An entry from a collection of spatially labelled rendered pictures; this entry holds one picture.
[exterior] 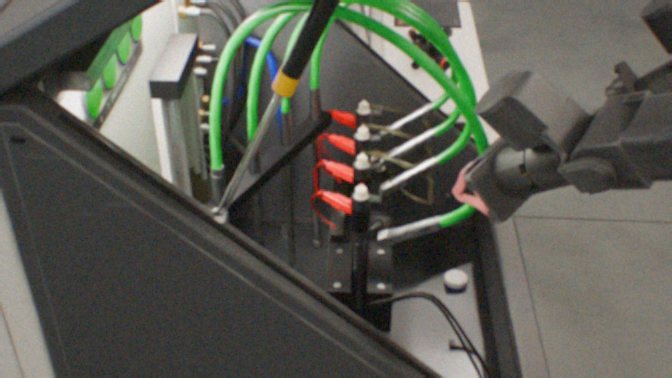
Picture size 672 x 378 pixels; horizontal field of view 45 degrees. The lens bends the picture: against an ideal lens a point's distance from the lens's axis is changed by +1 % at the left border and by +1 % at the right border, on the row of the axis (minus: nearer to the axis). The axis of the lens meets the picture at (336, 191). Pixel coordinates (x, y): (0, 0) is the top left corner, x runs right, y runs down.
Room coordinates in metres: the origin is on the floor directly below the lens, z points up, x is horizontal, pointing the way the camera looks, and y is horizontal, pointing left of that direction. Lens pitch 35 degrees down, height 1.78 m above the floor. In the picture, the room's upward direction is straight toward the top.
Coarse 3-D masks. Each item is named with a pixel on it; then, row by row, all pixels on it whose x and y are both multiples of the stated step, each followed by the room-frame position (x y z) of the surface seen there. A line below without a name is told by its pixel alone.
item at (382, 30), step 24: (312, 0) 0.87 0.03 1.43; (360, 24) 0.83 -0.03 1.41; (384, 24) 0.83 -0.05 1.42; (408, 48) 0.81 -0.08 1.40; (216, 72) 0.92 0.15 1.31; (432, 72) 0.80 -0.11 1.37; (216, 96) 0.92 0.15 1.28; (456, 96) 0.78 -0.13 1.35; (216, 120) 0.92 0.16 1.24; (216, 144) 0.93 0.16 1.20; (480, 144) 0.77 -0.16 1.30; (216, 168) 0.93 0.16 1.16; (456, 216) 0.78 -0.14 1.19
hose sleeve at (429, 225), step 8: (440, 216) 0.79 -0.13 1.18; (408, 224) 0.81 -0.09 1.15; (416, 224) 0.80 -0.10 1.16; (424, 224) 0.79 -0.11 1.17; (432, 224) 0.79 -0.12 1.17; (440, 224) 0.78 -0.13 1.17; (392, 232) 0.81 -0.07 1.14; (400, 232) 0.81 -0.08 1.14; (408, 232) 0.80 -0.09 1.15; (416, 232) 0.80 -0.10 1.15; (424, 232) 0.79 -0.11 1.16; (432, 232) 0.79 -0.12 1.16; (392, 240) 0.81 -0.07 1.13; (400, 240) 0.81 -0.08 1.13
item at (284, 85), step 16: (320, 0) 0.60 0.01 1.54; (336, 0) 0.60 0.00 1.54; (320, 16) 0.60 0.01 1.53; (304, 32) 0.60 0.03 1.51; (320, 32) 0.60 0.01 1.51; (304, 48) 0.60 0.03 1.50; (288, 64) 0.60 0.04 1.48; (304, 64) 0.60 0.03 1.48; (288, 80) 0.60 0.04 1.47; (288, 96) 0.60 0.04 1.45; (272, 112) 0.61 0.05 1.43; (256, 144) 0.61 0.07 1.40; (240, 176) 0.61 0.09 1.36; (224, 208) 0.62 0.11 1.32; (224, 224) 0.61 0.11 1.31
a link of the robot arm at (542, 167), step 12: (540, 144) 0.66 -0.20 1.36; (528, 156) 0.69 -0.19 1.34; (540, 156) 0.67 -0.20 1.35; (552, 156) 0.66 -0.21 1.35; (528, 168) 0.68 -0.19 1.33; (540, 168) 0.67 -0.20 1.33; (552, 168) 0.66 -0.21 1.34; (540, 180) 0.67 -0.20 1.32; (552, 180) 0.66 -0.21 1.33; (564, 180) 0.65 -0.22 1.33
